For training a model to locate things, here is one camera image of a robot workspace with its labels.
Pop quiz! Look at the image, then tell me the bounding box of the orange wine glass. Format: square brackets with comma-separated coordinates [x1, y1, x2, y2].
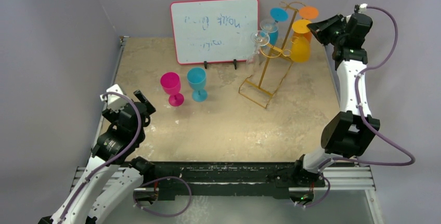
[291, 6, 319, 43]

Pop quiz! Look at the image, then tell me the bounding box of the yellow wine glass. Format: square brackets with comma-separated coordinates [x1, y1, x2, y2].
[290, 19, 312, 63]

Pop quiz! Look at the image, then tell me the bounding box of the pink wine glass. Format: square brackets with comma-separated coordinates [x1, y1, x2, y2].
[160, 72, 185, 107]

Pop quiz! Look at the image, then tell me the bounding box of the light blue wine glass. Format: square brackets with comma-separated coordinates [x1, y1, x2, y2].
[187, 67, 207, 102]

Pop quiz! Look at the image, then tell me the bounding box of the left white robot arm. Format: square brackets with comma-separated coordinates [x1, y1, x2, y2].
[39, 86, 156, 223]

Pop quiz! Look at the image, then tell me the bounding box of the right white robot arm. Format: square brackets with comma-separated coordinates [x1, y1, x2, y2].
[268, 12, 380, 187]

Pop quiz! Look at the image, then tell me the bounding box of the rear blue wine glass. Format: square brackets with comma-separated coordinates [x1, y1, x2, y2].
[267, 7, 289, 46]

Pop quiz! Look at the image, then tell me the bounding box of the rear clear wine glass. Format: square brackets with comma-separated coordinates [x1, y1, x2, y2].
[260, 19, 279, 46]

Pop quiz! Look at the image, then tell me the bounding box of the clear wine glass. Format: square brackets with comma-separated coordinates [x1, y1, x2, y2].
[246, 30, 270, 74]
[260, 19, 279, 46]

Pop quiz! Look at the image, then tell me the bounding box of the front clear wine glass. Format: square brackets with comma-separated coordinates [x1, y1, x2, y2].
[246, 30, 270, 74]

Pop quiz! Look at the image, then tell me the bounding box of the red framed whiteboard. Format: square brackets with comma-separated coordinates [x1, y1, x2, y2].
[170, 0, 259, 65]

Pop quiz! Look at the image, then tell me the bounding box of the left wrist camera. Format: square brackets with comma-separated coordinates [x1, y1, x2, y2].
[100, 84, 127, 112]

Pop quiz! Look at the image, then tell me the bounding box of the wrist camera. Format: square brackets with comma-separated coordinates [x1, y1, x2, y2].
[354, 3, 368, 14]
[100, 84, 127, 112]

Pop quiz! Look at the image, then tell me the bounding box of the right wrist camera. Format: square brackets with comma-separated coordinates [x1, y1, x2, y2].
[354, 3, 368, 14]

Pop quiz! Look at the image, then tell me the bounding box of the gold wire wine glass rack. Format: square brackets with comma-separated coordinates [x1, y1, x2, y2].
[238, 1, 308, 109]

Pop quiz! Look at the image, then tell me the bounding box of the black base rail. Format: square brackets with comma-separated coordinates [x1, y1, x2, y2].
[120, 161, 311, 203]

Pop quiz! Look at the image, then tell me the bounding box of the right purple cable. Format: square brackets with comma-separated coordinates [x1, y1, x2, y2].
[296, 6, 416, 209]

